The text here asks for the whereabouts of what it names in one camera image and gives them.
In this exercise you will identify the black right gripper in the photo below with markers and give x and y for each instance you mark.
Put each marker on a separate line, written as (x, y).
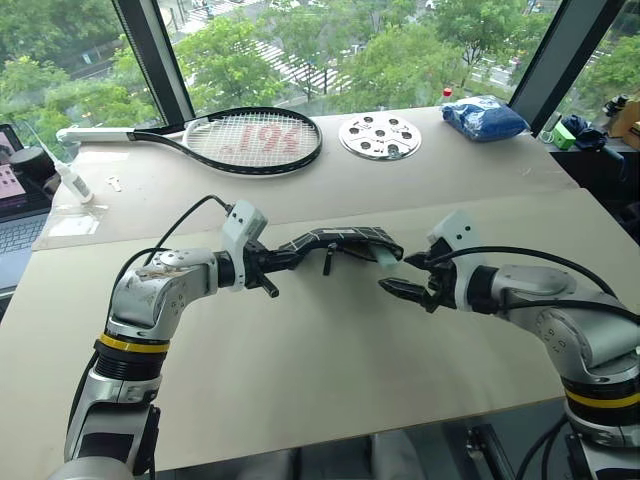
(442, 285)

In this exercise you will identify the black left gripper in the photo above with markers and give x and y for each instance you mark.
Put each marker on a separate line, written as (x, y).
(257, 265)

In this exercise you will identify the green highlighter pen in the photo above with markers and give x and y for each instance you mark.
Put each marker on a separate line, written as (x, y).
(387, 261)

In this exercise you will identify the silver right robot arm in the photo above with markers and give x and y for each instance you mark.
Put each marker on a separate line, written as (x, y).
(565, 320)

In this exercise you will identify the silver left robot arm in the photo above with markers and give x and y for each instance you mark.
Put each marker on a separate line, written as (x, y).
(150, 295)

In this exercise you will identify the round metal plate with holes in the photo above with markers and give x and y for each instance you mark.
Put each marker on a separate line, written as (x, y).
(372, 125)

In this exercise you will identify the blue plastic bag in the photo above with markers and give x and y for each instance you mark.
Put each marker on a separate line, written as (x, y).
(482, 120)

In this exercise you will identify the black and white tennis racket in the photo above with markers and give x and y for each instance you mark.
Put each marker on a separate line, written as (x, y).
(150, 136)

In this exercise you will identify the small white plastic piece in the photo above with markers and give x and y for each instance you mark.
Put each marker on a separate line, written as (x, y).
(115, 183)

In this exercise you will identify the small green box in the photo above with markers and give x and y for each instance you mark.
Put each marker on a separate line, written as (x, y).
(563, 136)

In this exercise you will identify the clear plastic sleeve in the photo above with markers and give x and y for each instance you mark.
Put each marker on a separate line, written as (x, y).
(75, 222)

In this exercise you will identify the white nozzle glue bottle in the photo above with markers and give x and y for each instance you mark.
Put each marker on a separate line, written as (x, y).
(75, 182)

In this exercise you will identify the dark blue cloth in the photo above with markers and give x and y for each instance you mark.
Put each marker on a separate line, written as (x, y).
(592, 132)

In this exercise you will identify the black device on side table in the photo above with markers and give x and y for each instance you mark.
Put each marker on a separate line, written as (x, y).
(616, 105)

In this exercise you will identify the brown cardboard box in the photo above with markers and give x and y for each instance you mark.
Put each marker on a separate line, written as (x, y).
(631, 122)

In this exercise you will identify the grey laptop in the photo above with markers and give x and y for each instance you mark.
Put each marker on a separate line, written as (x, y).
(20, 235)

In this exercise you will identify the black round container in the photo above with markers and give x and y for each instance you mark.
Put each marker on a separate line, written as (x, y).
(30, 162)

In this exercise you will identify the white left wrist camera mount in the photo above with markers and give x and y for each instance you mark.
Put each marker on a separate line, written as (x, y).
(240, 225)

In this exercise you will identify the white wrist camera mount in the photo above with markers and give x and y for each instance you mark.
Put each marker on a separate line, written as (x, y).
(457, 232)
(240, 225)

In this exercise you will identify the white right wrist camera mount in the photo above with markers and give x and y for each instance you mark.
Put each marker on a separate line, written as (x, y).
(457, 232)

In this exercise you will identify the black frame under table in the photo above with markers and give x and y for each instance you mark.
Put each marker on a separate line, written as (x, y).
(487, 450)

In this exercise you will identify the dark window frame pillar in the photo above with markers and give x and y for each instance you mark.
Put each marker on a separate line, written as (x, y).
(560, 65)
(155, 60)

